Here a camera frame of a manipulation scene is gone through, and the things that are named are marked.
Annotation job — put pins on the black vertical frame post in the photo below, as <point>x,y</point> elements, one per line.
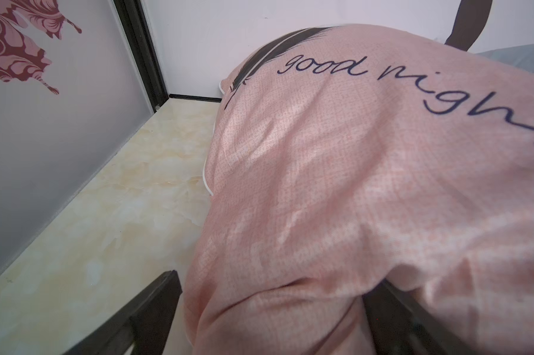
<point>136,28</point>

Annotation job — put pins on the pink good night pillow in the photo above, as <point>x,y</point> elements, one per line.
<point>346,156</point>

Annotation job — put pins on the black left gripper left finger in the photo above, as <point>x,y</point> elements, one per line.
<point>142,326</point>

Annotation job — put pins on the grey polar bear pillow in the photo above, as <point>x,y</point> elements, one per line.
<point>520,57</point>

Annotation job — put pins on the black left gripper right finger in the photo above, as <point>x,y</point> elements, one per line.
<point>400,325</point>

